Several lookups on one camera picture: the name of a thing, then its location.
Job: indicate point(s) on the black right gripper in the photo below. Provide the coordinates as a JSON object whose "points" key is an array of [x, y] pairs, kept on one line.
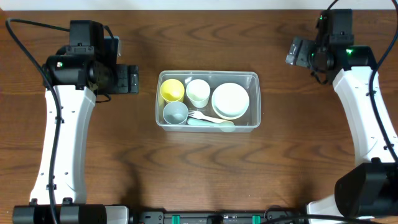
{"points": [[304, 59]]}

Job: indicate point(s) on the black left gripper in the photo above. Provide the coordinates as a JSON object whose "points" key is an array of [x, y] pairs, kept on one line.
{"points": [[130, 83]]}

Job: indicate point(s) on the yellow plastic cup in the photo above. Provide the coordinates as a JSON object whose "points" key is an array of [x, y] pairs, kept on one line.
{"points": [[172, 90]]}

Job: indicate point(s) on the grey plastic cup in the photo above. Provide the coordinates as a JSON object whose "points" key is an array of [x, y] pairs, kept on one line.
{"points": [[175, 113]]}

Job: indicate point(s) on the white plastic cup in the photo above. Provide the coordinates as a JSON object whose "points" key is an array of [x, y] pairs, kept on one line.
{"points": [[198, 92]]}

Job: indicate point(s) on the pink plastic fork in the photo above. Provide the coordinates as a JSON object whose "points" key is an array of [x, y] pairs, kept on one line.
{"points": [[200, 115]]}

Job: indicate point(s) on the light green plastic utensil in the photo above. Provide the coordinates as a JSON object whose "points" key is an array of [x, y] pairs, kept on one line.
{"points": [[225, 126]]}

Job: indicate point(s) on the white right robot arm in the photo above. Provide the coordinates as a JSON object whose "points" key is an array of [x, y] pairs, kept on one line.
{"points": [[370, 189]]}

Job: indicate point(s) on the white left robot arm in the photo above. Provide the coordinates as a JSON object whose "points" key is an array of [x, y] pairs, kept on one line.
{"points": [[74, 77]]}

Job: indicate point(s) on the clear plastic container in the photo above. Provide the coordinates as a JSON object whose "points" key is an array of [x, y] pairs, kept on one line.
{"points": [[248, 80]]}

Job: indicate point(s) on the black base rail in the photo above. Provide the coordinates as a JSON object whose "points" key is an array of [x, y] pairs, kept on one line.
{"points": [[213, 217]]}

